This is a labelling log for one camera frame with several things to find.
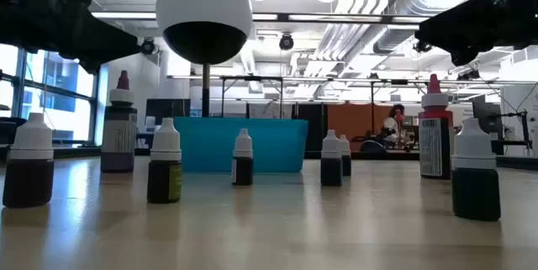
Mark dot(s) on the dark window frame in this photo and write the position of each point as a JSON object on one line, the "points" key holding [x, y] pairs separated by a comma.
{"points": [[19, 89]]}

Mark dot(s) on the tall red dye bottle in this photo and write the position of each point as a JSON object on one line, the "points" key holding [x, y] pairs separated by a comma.
{"points": [[435, 148]]}

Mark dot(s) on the black computer monitor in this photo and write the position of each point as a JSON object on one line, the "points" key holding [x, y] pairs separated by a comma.
{"points": [[168, 110]]}

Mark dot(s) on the black partition panel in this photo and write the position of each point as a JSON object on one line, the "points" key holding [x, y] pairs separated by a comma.
{"points": [[312, 127]]}

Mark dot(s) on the black office chair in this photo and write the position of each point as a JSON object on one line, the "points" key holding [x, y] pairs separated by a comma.
{"points": [[372, 147]]}

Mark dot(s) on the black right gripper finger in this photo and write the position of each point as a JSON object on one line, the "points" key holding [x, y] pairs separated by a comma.
{"points": [[483, 26], [464, 56]]}

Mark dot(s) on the black ceiling spotlight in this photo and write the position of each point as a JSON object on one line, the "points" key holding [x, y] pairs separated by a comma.
{"points": [[148, 46], [286, 42], [468, 75], [422, 46]]}

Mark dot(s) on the black metal gantry frame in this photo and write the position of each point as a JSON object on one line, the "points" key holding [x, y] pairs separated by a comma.
{"points": [[252, 78]]}

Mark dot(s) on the long ceiling strip light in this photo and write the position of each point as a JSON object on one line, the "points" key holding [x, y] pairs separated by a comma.
{"points": [[294, 17]]}

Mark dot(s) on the dark standing screen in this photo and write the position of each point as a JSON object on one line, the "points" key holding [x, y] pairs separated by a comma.
{"points": [[483, 114]]}

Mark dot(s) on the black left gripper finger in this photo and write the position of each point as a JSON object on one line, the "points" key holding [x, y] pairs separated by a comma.
{"points": [[84, 36], [91, 66]]}

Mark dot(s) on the orange partition wall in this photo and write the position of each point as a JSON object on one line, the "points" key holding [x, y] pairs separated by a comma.
{"points": [[353, 123]]}

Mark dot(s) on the white and black dome camera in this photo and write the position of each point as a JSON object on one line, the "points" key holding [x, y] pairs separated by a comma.
{"points": [[204, 1]]}

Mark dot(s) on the person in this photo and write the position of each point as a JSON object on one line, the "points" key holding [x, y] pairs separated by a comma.
{"points": [[391, 129]]}

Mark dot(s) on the small dark red dye bottle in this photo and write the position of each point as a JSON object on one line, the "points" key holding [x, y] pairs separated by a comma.
{"points": [[27, 181]]}

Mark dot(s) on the small bottle with white label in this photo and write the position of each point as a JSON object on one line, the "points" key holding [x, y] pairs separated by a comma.
{"points": [[243, 171]]}

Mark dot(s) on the dark camera pole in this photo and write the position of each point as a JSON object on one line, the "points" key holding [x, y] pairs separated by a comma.
{"points": [[205, 93]]}

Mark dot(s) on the tall bottle with purple tip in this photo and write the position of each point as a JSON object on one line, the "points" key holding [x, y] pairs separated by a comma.
{"points": [[119, 135]]}

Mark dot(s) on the blue plastic bin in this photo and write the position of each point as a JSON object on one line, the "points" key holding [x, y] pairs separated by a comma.
{"points": [[277, 144]]}

